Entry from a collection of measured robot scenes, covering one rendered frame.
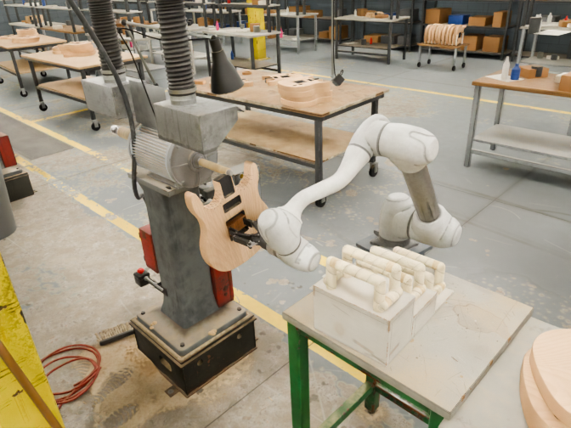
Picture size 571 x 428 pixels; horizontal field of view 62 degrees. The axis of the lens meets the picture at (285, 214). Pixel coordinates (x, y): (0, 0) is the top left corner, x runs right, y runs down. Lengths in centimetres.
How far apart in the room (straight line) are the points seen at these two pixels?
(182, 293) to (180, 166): 75
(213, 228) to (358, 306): 70
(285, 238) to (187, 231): 92
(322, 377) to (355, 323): 130
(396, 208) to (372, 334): 100
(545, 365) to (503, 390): 16
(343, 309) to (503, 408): 50
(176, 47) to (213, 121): 29
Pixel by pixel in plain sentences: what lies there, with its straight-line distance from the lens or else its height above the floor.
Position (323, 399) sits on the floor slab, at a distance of 264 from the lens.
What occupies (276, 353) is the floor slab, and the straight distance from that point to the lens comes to 287.
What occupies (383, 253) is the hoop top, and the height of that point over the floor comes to 113.
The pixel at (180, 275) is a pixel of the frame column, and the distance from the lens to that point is 248.
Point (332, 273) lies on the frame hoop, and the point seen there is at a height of 117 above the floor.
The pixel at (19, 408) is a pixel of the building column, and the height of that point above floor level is 83.
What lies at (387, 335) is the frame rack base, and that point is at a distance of 141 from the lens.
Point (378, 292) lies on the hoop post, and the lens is 136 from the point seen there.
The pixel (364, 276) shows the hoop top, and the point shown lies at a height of 120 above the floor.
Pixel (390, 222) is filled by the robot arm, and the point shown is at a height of 86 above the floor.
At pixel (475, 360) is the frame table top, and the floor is 93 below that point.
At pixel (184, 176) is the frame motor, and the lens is 210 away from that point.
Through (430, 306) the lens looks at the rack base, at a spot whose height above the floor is 99.
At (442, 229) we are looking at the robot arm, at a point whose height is 91.
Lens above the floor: 198
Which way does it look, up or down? 27 degrees down
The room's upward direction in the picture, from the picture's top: 3 degrees counter-clockwise
